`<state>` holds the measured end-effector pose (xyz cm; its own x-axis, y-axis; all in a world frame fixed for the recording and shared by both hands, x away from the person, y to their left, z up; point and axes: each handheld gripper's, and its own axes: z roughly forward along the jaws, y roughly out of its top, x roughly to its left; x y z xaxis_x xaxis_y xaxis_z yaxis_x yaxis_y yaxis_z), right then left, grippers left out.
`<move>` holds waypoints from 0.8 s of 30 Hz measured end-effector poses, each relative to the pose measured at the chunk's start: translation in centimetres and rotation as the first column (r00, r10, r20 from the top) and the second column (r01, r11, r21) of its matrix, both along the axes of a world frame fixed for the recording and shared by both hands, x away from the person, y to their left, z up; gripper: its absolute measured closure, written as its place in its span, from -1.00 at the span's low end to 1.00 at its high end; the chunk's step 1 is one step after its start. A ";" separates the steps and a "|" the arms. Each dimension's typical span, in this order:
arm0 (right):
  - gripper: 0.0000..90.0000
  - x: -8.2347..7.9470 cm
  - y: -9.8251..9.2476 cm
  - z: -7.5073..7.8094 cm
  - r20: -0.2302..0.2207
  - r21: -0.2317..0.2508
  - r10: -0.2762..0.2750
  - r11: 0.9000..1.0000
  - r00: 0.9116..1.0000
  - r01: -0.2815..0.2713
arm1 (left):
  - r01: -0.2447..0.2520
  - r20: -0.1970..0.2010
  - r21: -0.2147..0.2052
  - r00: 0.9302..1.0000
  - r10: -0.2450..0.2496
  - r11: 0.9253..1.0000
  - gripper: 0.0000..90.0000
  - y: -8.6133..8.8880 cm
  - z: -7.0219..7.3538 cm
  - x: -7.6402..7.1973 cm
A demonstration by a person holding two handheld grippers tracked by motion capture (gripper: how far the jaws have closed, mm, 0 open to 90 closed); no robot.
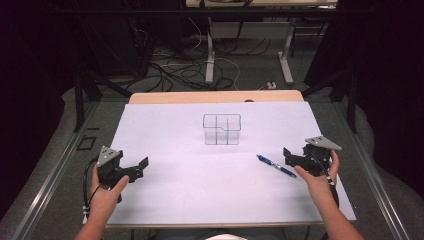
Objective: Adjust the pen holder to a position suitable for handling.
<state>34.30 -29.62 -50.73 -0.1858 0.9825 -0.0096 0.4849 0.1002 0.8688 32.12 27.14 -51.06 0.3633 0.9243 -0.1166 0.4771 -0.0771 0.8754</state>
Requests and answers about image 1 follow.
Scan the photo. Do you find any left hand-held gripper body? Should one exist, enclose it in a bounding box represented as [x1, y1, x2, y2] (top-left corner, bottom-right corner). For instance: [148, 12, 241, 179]
[96, 145, 130, 185]

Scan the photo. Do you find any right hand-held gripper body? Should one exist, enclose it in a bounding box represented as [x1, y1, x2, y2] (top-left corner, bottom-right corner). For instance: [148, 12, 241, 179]
[301, 135, 343, 177]

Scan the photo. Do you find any blue pen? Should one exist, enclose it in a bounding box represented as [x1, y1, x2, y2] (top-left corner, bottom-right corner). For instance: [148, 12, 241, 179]
[256, 154, 298, 179]

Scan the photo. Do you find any clear acrylic pen holder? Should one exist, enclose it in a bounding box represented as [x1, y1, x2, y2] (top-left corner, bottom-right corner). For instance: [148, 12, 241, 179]
[202, 113, 242, 147]

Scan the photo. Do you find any person's right hand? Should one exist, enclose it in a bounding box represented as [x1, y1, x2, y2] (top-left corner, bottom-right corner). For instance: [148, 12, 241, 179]
[293, 149, 341, 202]

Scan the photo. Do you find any person's left hand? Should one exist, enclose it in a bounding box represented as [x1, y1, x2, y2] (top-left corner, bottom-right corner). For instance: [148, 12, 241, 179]
[88, 165, 131, 215]

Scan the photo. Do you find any white table cover sheet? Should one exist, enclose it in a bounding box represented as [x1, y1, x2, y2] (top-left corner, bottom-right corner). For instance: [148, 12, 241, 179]
[106, 101, 357, 226]

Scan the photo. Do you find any black metal stand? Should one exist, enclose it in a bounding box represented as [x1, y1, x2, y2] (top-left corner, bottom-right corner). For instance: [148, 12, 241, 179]
[73, 64, 134, 133]
[301, 68, 359, 135]

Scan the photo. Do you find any person's clothing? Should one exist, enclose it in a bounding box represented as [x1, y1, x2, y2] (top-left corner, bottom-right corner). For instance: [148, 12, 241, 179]
[146, 227, 288, 240]

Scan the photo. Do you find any black curtain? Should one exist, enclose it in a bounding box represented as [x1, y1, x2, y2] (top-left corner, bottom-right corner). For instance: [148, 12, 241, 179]
[0, 0, 83, 221]
[304, 0, 424, 201]

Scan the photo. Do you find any dark equipment cabinet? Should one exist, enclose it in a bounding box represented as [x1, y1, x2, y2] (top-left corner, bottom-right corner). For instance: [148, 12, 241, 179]
[79, 14, 153, 78]

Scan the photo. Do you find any white desk with legs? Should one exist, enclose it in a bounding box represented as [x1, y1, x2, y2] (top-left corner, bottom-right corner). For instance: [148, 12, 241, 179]
[184, 0, 339, 85]

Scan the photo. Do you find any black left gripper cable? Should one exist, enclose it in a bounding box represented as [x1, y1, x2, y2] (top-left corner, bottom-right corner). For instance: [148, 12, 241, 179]
[81, 156, 103, 225]

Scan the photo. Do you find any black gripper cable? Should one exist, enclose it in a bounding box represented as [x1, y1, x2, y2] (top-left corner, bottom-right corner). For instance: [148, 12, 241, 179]
[311, 152, 341, 210]
[81, 156, 103, 225]

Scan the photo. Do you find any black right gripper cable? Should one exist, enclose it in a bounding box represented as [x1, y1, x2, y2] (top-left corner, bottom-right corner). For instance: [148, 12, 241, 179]
[311, 152, 341, 210]

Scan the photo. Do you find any aluminium floor rail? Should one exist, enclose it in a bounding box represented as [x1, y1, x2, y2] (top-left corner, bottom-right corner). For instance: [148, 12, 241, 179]
[9, 101, 101, 240]
[331, 101, 413, 240]

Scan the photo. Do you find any tangle of black floor cables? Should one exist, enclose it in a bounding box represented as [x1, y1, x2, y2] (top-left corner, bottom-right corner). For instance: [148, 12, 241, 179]
[126, 36, 272, 93]

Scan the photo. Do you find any white floor cable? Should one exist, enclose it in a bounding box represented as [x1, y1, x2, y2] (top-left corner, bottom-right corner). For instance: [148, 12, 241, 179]
[186, 16, 242, 92]

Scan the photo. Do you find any black horizontal frame bar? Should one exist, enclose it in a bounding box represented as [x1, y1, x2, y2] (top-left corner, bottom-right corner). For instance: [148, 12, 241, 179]
[49, 7, 379, 16]

